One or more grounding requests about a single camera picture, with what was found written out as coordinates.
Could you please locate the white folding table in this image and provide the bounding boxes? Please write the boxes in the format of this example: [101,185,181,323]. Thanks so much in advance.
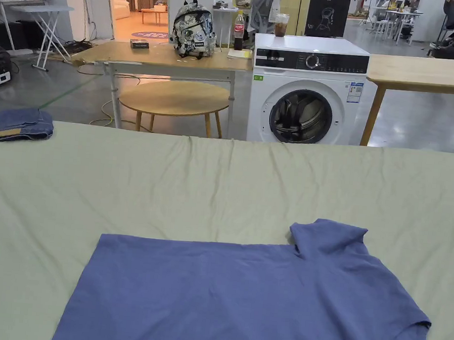
[5,1,76,74]

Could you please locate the group of people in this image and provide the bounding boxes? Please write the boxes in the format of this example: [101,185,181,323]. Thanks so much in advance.
[377,0,423,21]

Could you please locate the white washing machine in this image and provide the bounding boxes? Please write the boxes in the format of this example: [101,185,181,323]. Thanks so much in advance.
[245,11,373,152]

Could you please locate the blue shirt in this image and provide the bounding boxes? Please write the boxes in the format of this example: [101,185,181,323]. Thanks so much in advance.
[50,196,451,340]

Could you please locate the folded blue jeans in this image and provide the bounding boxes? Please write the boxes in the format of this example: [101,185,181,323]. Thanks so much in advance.
[0,104,56,151]

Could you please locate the rectangular wooden table, white legs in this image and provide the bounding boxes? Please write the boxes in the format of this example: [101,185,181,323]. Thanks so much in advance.
[65,0,259,140]

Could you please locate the black banner stand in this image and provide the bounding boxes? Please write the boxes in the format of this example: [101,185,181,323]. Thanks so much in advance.
[304,0,352,41]

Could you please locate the bed with pale green sheet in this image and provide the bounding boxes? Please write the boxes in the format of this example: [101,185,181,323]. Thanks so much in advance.
[0,114,454,340]

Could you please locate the round low wooden table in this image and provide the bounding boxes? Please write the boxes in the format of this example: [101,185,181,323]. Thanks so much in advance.
[116,75,232,140]

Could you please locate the long wooden table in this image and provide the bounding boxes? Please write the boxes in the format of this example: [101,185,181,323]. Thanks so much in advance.
[359,51,454,155]

